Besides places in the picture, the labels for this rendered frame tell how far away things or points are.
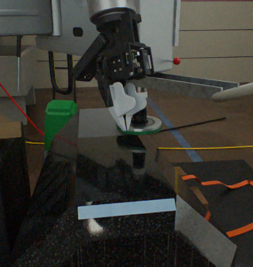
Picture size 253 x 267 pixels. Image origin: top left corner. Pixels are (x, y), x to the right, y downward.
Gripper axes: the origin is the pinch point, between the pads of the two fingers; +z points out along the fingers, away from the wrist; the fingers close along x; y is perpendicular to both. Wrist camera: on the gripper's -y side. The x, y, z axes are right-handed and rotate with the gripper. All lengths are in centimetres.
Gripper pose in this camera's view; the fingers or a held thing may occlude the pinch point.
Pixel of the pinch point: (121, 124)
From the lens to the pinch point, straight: 65.4
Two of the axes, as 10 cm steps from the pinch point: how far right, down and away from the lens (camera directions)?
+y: 7.8, -1.3, -6.1
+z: 1.6, 9.9, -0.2
